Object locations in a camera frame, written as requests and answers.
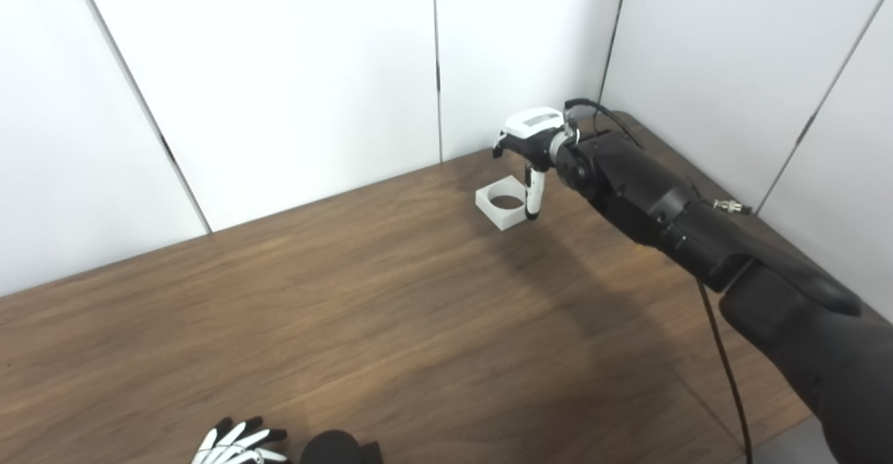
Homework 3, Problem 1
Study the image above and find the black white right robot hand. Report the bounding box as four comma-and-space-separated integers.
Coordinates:
492, 106, 580, 222

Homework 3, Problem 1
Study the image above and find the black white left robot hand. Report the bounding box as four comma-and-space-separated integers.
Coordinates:
192, 417, 290, 464

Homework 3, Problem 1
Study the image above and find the white square piece with hole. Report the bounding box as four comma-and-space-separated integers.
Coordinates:
476, 177, 534, 231

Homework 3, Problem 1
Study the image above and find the black peg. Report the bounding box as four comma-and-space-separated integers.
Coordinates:
300, 430, 381, 464

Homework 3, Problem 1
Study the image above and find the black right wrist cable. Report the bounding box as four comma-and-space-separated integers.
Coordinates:
564, 98, 756, 464

